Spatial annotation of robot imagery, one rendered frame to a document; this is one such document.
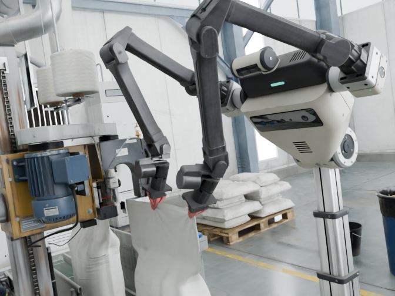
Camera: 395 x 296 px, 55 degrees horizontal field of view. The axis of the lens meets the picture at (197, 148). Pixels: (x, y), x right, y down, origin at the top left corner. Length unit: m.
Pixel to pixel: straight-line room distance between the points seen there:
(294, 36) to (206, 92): 0.27
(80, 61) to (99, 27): 4.93
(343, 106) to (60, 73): 1.00
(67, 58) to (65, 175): 0.42
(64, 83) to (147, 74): 5.15
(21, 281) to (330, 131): 1.27
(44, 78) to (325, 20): 9.01
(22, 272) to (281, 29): 1.28
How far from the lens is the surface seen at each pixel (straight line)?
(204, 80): 0.96
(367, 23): 9.97
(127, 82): 1.35
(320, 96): 1.28
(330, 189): 1.57
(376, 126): 9.82
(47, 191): 1.40
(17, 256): 1.66
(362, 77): 1.19
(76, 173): 1.34
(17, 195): 1.57
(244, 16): 0.96
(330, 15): 10.20
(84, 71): 1.46
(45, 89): 1.71
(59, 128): 1.38
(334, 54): 1.11
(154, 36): 6.83
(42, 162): 1.39
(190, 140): 6.89
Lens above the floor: 1.34
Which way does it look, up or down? 3 degrees down
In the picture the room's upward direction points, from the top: 8 degrees counter-clockwise
